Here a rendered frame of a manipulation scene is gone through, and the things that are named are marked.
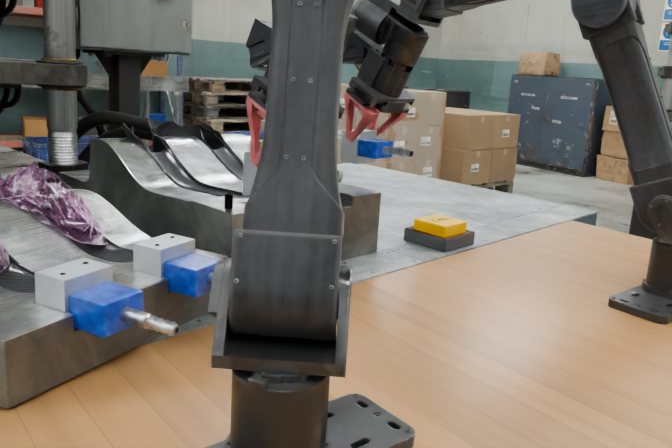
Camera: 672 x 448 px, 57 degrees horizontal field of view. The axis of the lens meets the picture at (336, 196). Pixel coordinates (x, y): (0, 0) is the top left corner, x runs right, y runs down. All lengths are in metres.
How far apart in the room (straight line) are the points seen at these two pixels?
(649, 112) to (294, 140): 0.55
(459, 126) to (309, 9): 4.98
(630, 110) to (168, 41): 1.15
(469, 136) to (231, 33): 3.77
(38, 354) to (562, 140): 7.47
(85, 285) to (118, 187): 0.42
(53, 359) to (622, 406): 0.46
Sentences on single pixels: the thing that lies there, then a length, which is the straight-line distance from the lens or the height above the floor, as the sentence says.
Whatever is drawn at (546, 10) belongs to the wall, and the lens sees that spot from 8.77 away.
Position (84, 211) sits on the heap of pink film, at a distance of 0.74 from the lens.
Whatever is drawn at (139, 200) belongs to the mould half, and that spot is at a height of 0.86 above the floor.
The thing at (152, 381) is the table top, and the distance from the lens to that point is 0.56.
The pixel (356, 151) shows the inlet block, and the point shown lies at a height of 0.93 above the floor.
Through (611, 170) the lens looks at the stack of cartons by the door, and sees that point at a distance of 7.61.
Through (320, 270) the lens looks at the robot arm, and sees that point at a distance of 0.38.
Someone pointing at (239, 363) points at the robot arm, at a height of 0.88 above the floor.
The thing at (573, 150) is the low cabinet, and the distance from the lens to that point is 7.74.
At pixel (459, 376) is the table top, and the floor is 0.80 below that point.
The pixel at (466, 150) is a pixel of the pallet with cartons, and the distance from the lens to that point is 5.36.
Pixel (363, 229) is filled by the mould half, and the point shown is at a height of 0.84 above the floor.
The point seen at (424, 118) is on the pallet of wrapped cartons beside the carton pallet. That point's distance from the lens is 4.85.
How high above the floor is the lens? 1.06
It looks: 12 degrees down
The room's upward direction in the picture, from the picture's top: 3 degrees clockwise
